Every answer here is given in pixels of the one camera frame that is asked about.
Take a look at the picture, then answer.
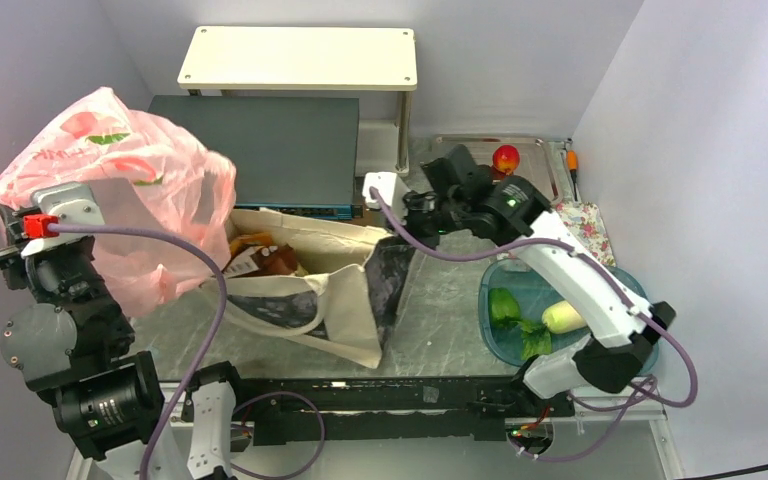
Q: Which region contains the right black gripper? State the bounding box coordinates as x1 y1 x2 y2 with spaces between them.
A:
386 188 468 252

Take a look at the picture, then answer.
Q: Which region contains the red apple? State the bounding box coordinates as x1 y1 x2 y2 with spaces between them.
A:
492 144 521 178

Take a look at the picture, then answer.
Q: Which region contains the beige canvas tote bag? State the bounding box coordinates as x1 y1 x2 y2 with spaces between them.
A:
224 210 416 369

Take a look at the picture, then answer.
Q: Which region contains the green pepper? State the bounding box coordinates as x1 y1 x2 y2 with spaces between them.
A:
488 288 522 328

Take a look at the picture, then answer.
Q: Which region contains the white radish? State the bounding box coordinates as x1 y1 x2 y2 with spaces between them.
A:
541 301 587 335

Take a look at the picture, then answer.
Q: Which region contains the pink plastic grocery bag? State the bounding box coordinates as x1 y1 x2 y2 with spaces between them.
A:
0 87 236 317

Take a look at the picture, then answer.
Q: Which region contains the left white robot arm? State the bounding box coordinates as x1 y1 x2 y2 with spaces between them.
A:
0 233 248 479

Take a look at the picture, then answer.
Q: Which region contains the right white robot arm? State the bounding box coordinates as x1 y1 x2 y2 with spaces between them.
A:
390 145 676 415

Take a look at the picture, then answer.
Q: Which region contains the silver metal tray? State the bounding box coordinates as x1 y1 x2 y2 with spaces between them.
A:
433 134 563 206

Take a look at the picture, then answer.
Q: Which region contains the teal plastic tray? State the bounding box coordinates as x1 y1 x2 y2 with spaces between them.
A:
478 258 661 376

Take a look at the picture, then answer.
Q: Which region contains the floral cloth mat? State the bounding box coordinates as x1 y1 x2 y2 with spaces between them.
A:
555 201 616 266

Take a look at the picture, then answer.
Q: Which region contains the orange snack packet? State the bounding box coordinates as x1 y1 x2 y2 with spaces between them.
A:
229 232 274 257

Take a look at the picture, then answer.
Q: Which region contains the brown snack packet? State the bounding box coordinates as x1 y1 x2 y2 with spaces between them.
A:
223 245 299 278

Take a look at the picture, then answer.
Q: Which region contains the white two-tier shelf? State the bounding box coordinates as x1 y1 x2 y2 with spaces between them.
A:
177 25 418 176

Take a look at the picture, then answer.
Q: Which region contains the dark blue network switch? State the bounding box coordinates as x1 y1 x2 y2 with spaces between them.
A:
148 95 362 220

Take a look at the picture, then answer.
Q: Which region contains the orange handled screwdriver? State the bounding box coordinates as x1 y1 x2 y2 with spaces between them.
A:
566 150 579 202

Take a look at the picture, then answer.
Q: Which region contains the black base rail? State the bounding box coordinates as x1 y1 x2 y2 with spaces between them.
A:
232 375 575 446

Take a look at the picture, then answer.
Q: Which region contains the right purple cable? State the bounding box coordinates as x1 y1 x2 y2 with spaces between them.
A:
369 186 700 464

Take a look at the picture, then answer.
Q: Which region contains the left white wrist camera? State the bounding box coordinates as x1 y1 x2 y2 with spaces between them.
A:
20 182 105 258

